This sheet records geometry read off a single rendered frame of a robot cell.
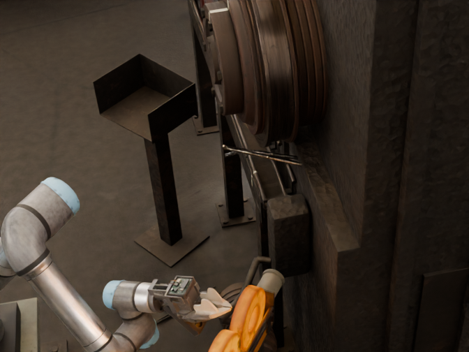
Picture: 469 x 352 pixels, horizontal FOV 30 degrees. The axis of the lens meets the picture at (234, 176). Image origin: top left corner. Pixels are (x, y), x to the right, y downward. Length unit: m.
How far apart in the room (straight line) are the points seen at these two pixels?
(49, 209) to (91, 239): 1.16
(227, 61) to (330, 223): 0.46
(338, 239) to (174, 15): 2.58
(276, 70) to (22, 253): 0.74
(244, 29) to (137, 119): 0.91
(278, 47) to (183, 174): 1.61
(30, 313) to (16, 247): 0.64
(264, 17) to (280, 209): 0.51
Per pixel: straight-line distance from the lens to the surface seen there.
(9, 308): 2.73
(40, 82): 4.15
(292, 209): 2.23
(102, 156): 3.67
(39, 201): 2.19
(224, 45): 2.06
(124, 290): 2.25
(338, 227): 2.09
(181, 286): 2.14
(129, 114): 2.90
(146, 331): 2.31
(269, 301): 2.18
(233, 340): 2.01
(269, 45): 1.99
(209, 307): 2.12
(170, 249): 3.24
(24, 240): 2.15
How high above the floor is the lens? 2.39
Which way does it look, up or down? 43 degrees down
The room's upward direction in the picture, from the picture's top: 4 degrees counter-clockwise
